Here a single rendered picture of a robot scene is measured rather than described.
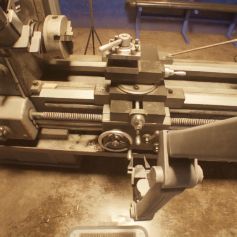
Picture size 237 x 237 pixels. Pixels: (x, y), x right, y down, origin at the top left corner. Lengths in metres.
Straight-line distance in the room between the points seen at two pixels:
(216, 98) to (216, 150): 0.98
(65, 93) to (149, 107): 0.53
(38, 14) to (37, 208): 1.45
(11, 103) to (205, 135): 1.12
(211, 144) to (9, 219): 1.68
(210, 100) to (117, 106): 0.59
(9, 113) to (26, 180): 0.81
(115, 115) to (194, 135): 0.69
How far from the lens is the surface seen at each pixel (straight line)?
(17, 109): 1.21
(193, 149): 0.32
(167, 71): 1.01
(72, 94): 1.14
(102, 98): 1.07
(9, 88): 1.23
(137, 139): 0.92
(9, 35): 0.52
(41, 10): 1.33
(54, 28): 1.10
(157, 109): 0.98
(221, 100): 1.25
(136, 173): 0.72
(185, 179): 0.42
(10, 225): 1.78
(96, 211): 1.60
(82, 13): 4.34
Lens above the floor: 1.55
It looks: 48 degrees down
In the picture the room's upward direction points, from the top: 1 degrees clockwise
